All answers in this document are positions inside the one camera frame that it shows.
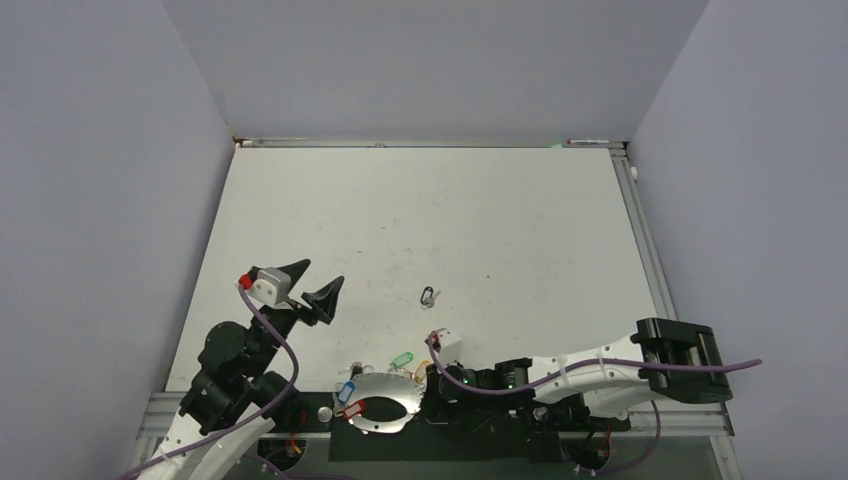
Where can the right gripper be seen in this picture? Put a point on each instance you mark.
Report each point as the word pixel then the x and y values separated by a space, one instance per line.
pixel 439 405

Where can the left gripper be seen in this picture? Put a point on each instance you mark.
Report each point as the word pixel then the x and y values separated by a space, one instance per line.
pixel 321 302

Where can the yellow key tag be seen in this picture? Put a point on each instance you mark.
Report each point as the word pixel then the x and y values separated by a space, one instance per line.
pixel 420 373

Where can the green key tag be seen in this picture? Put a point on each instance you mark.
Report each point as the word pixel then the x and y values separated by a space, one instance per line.
pixel 402 360

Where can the blue key tag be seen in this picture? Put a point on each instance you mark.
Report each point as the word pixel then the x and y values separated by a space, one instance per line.
pixel 345 392

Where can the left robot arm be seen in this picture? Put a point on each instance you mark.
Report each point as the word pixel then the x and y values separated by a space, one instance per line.
pixel 245 387

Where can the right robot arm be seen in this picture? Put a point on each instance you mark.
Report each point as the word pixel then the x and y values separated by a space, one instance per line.
pixel 662 359

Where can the small key with black tag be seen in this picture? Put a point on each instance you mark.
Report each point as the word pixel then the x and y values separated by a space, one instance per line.
pixel 429 297

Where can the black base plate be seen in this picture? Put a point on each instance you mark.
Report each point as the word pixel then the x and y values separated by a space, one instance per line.
pixel 560 433

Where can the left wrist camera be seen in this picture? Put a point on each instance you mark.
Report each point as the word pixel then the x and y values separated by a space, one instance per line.
pixel 271 287

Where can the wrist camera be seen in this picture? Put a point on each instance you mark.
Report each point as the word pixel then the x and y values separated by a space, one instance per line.
pixel 447 346
pixel 271 287

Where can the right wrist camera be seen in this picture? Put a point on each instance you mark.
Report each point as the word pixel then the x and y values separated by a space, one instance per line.
pixel 447 346

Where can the back aluminium rail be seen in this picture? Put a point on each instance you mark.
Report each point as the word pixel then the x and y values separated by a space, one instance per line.
pixel 477 143

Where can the right aluminium rail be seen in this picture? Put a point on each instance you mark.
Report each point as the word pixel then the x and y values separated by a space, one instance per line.
pixel 656 279

